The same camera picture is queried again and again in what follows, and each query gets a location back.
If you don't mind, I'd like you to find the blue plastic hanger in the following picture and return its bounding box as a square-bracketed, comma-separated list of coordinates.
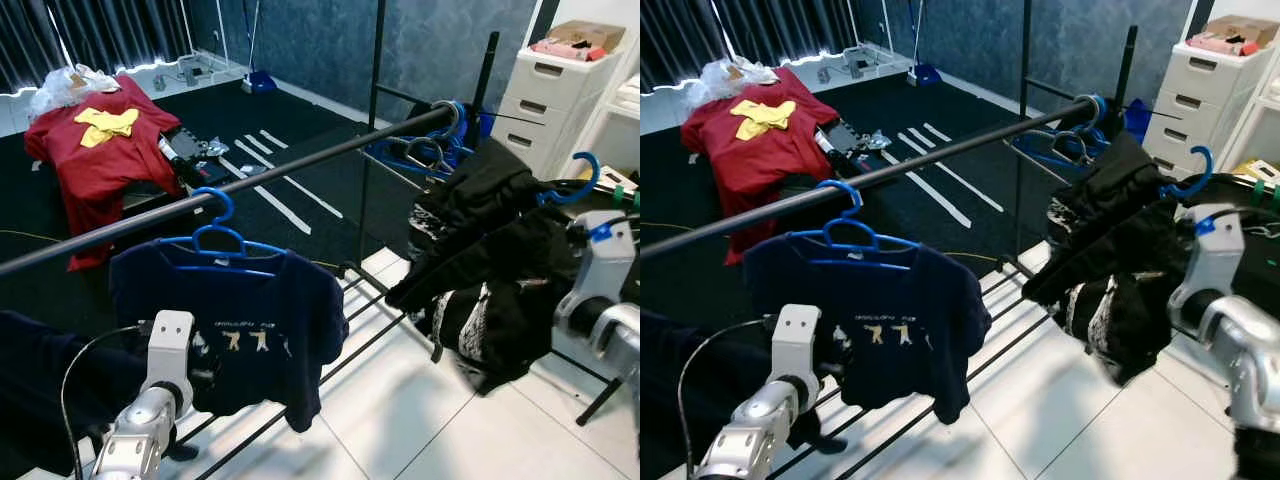
[785, 180, 923, 269]
[1075, 93, 1113, 146]
[535, 150, 601, 208]
[1158, 145, 1215, 201]
[1020, 128, 1096, 173]
[432, 98, 479, 151]
[155, 187, 293, 278]
[380, 135, 456, 183]

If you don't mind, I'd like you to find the black garment with white print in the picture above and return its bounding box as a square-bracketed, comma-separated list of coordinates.
[1020, 130, 1216, 386]
[385, 135, 593, 396]

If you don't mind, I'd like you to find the navy t-shirt with print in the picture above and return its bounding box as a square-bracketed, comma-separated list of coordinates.
[742, 232, 993, 426]
[108, 240, 349, 433]

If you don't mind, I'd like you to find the dark navy garment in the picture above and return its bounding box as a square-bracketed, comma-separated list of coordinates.
[640, 305, 791, 480]
[0, 310, 149, 479]

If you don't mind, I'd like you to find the large red t-shirt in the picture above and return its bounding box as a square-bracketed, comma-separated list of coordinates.
[680, 68, 843, 266]
[25, 75, 183, 273]

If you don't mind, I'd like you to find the black grey gadget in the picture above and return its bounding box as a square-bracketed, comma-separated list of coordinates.
[815, 120, 893, 166]
[155, 128, 233, 189]

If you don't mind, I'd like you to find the black clothes rack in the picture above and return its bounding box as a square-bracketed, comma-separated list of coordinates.
[0, 0, 629, 480]
[640, 0, 1146, 480]

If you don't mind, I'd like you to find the yellow cloth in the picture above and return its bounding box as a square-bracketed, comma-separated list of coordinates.
[75, 105, 141, 149]
[733, 98, 799, 142]

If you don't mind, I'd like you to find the blue broom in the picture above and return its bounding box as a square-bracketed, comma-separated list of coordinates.
[240, 0, 281, 96]
[905, 0, 943, 86]

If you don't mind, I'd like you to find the white plastic bag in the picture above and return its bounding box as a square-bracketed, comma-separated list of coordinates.
[695, 57, 783, 106]
[30, 63, 123, 116]

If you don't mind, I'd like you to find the dark curtain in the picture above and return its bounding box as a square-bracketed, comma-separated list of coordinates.
[0, 0, 193, 93]
[640, 0, 851, 89]

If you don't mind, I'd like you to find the white drawer cabinet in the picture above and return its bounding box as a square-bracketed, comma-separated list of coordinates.
[1150, 40, 1280, 183]
[490, 45, 629, 183]

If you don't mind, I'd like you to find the brown cardboard box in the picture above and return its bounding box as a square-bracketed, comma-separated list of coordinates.
[545, 20, 627, 56]
[1205, 15, 1280, 51]

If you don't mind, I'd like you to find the pink packet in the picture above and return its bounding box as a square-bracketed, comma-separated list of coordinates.
[1185, 32, 1263, 57]
[530, 38, 613, 64]

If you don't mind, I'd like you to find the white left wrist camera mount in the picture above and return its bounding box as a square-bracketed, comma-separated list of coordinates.
[770, 305, 823, 391]
[145, 310, 197, 401]

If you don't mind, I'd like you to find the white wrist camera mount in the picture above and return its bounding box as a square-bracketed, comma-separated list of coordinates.
[145, 310, 197, 401]
[770, 305, 823, 391]
[1168, 205, 1246, 321]
[568, 212, 638, 331]

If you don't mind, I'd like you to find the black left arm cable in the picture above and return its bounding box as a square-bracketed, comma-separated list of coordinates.
[60, 322, 151, 480]
[676, 318, 776, 480]

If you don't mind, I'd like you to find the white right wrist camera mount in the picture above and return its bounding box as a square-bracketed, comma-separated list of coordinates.
[1168, 205, 1246, 321]
[568, 212, 638, 331]

